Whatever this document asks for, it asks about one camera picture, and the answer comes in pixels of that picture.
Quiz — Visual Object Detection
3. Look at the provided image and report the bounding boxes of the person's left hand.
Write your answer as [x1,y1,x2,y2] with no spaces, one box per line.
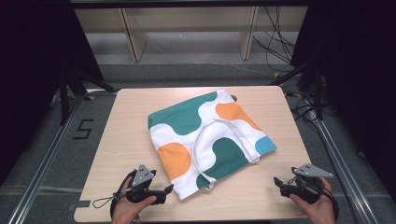
[110,176,158,224]

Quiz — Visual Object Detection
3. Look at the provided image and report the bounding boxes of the black overhead crossbar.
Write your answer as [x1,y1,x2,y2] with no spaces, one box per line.
[69,0,312,9]

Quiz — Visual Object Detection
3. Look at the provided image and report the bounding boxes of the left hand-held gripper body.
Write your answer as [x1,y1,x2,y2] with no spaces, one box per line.
[125,163,168,205]

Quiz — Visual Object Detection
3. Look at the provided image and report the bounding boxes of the aluminium floor rail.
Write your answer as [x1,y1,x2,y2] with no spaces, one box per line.
[7,89,120,224]
[306,108,380,224]

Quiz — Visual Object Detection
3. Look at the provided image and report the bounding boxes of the dark curtain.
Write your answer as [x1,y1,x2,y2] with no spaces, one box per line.
[290,0,396,202]
[0,0,105,186]

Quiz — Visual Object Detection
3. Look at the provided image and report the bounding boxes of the bundle of black cables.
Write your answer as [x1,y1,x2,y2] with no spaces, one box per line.
[252,6,297,64]

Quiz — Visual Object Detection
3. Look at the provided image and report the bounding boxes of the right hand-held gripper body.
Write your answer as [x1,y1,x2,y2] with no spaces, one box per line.
[279,163,334,205]

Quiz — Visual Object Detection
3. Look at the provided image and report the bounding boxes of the black tape floor numeral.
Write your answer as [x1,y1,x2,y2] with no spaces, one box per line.
[72,119,95,140]

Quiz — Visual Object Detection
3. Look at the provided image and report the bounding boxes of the black metal stand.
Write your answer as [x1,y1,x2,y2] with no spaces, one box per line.
[58,65,117,126]
[268,54,324,121]

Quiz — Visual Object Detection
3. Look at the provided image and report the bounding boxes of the person's right hand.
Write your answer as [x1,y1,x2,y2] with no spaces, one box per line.
[289,177,338,224]

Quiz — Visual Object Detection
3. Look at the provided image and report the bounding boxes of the tangle of black floor cables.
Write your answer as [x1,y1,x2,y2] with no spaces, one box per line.
[291,91,322,123]

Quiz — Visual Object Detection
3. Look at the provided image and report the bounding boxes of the black wrist strap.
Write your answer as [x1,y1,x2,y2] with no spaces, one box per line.
[109,169,138,219]
[320,186,340,222]

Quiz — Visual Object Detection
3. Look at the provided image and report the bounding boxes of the white tote bag colourful patches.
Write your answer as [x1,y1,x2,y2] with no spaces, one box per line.
[147,89,277,202]

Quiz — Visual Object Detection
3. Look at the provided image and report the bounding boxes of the thin black cord loop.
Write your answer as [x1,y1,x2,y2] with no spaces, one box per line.
[92,194,120,210]

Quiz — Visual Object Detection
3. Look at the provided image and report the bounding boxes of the light wooden bench frame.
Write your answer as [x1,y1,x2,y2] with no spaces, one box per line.
[74,6,310,63]

